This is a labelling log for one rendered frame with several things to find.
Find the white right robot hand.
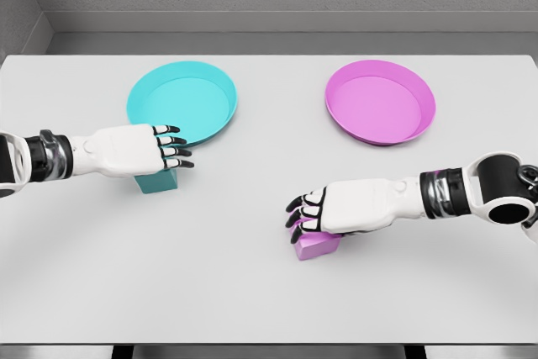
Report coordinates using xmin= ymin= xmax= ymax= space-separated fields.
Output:
xmin=285 ymin=180 xmax=398 ymax=248

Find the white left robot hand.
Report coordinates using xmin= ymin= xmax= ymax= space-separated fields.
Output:
xmin=92 ymin=124 xmax=196 ymax=178

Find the teal block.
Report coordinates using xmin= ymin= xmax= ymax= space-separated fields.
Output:
xmin=134 ymin=167 xmax=180 ymax=195

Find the pink block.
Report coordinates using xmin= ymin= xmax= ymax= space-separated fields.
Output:
xmin=293 ymin=230 xmax=342 ymax=261

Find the cyan round plate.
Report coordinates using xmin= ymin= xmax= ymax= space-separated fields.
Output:
xmin=126 ymin=61 xmax=239 ymax=145

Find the pink round plate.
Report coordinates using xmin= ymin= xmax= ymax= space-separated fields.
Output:
xmin=324 ymin=61 xmax=436 ymax=148

